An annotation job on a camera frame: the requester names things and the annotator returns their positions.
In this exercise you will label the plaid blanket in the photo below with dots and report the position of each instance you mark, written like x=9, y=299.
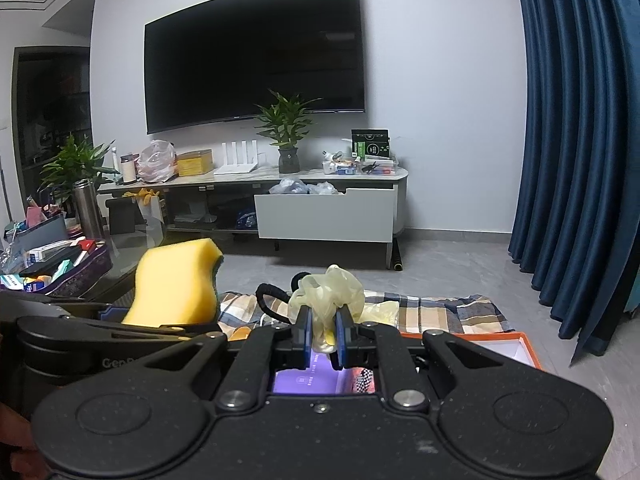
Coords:
x=440, y=315

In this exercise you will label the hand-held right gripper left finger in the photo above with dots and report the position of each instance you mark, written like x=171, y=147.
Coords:
x=306, y=335

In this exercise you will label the person's left hand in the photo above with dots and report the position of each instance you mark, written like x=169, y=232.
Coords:
x=15, y=440

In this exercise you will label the blue bag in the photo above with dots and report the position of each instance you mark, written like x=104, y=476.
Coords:
x=246, y=219

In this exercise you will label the clear tray of small things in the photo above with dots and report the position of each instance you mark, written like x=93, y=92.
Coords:
x=360, y=166

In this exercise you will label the white cabinet drawer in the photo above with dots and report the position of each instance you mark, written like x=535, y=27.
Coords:
x=325, y=215

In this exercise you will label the clear plastic bag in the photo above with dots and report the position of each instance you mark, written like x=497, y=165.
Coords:
x=157, y=160

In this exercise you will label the white router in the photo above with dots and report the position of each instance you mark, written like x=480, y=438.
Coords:
x=237, y=157

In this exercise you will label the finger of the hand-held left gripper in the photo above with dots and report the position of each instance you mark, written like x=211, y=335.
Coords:
x=100, y=345
x=115, y=315

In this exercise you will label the yellow sponge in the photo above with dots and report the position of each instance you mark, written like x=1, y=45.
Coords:
x=170, y=280

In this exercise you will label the grey television cabinet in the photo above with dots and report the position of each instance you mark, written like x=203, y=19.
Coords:
x=225, y=178

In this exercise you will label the potted plant in dark vase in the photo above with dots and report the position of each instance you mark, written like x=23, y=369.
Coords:
x=287, y=120

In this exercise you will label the black wall television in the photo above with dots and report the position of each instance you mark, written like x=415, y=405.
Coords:
x=250, y=55

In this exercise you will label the purple cardboard box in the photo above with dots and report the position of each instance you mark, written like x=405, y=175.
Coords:
x=310, y=380

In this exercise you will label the blue curtain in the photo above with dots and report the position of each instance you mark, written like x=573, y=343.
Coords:
x=575, y=160

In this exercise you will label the purple woven basket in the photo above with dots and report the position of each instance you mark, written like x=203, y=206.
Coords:
x=85, y=272

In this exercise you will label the white jar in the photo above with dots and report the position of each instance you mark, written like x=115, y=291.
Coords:
x=129, y=170

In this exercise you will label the orange rimmed white box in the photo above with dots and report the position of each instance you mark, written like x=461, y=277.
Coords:
x=500, y=350

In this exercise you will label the crumpled plastic bags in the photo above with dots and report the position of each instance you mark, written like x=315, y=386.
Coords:
x=300, y=187

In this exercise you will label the dark glass cabinet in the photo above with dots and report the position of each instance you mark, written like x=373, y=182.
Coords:
x=50, y=110

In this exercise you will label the leafy green table plant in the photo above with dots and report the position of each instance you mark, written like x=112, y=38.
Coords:
x=75, y=160

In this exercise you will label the green black box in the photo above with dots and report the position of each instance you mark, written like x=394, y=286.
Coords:
x=370, y=144

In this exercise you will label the grey storage box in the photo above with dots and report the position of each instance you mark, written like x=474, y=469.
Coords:
x=40, y=230

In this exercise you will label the black white checkered cloth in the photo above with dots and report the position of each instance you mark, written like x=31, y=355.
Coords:
x=364, y=381

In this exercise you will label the steel thermos flask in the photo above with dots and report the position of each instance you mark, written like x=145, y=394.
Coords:
x=89, y=210

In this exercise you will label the yellow cardboard box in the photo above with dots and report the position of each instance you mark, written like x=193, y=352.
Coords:
x=195, y=164

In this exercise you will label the yellow rubber gloves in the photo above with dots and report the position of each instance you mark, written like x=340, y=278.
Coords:
x=142, y=195

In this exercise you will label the pale yellow plastic glove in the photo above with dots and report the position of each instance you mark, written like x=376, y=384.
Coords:
x=330, y=290

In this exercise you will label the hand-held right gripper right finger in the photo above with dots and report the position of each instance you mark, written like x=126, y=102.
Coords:
x=342, y=337

